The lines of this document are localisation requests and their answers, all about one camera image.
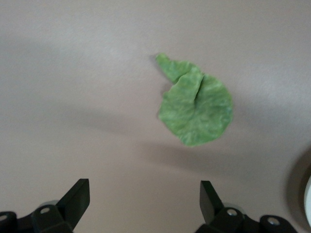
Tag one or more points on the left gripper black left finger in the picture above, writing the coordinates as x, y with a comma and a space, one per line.
73, 204

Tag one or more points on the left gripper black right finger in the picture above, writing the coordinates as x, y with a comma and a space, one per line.
213, 208

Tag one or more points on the green lettuce leaf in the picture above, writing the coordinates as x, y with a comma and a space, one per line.
199, 114

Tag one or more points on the beige plate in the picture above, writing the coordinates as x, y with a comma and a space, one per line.
308, 201

